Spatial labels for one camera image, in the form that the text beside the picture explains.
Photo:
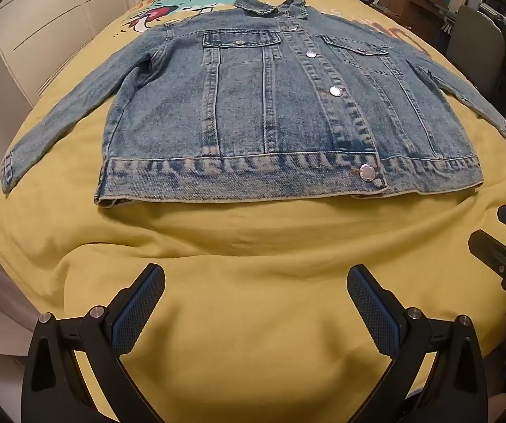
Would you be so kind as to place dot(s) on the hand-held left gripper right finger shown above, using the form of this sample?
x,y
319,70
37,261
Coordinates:
x,y
372,313

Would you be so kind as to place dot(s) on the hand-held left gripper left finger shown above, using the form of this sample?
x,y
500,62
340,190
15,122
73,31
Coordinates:
x,y
136,313

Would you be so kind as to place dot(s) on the yellow printed bedspread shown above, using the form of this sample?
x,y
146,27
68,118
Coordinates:
x,y
253,255

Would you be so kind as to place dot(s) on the grey chair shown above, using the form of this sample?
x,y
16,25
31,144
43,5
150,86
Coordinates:
x,y
475,44

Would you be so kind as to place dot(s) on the white wardrobe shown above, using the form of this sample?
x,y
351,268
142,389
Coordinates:
x,y
59,22

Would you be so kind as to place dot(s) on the blue denim jacket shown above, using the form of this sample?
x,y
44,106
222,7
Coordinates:
x,y
257,110

